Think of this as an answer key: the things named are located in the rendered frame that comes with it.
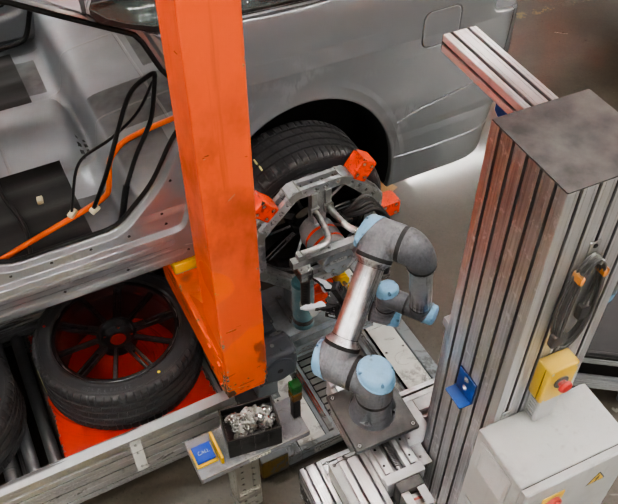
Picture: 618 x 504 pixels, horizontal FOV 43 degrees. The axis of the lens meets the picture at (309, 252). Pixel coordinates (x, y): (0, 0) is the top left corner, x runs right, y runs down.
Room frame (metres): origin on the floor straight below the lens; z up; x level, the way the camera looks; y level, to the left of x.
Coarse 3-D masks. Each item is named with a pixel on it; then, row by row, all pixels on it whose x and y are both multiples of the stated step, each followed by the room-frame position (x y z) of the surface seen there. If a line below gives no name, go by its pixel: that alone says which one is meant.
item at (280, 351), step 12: (264, 312) 2.06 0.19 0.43; (264, 324) 2.00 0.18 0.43; (264, 336) 1.97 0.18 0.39; (276, 336) 1.96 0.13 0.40; (288, 336) 1.97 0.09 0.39; (276, 348) 1.89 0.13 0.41; (288, 348) 1.90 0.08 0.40; (276, 360) 1.85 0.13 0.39; (288, 360) 1.86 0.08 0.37; (276, 372) 1.83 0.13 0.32; (288, 372) 1.86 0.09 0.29; (264, 384) 1.82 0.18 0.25; (276, 384) 1.89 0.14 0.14; (264, 396) 1.87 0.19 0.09; (276, 396) 1.87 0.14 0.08
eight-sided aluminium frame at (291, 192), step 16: (320, 176) 2.15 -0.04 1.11; (336, 176) 2.14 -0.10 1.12; (352, 176) 2.16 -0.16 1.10; (288, 192) 2.06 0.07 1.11; (304, 192) 2.08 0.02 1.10; (368, 192) 2.19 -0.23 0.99; (288, 208) 2.04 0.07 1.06; (256, 224) 2.02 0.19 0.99; (272, 224) 2.01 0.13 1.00; (272, 272) 2.05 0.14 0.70; (320, 272) 2.12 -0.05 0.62; (288, 288) 2.03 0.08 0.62
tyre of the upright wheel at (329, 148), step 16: (272, 128) 2.35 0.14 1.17; (288, 128) 2.34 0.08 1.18; (304, 128) 2.35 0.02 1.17; (320, 128) 2.37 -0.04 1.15; (336, 128) 2.44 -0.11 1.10; (256, 144) 2.28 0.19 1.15; (272, 144) 2.26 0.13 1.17; (288, 144) 2.25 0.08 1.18; (304, 144) 2.25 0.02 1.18; (320, 144) 2.26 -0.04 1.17; (336, 144) 2.29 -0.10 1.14; (352, 144) 2.37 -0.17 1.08; (256, 160) 2.21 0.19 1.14; (272, 160) 2.18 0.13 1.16; (288, 160) 2.17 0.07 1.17; (304, 160) 2.17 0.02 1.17; (320, 160) 2.19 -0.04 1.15; (336, 160) 2.22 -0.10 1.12; (256, 176) 2.14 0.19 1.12; (272, 176) 2.11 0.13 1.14; (288, 176) 2.13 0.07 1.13; (368, 176) 2.29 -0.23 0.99; (272, 192) 2.10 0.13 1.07; (288, 272) 2.13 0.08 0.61
